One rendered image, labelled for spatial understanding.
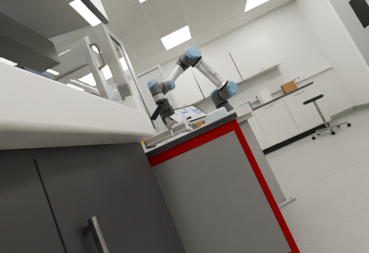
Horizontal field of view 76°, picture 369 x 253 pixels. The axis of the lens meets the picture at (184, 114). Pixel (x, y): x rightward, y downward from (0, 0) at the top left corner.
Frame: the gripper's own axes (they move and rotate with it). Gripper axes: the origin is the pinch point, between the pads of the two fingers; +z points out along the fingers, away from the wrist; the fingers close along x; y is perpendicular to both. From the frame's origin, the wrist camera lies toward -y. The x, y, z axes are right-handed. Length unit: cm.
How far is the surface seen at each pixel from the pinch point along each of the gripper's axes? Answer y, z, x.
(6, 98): 26, 2, -126
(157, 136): -13.2, -0.3, 8.8
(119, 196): 13, 21, -94
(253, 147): 41, 37, 53
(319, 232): 56, 86, -4
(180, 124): 4.7, -1.0, 12.0
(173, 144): 15, 12, -46
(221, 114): 39, 9, -39
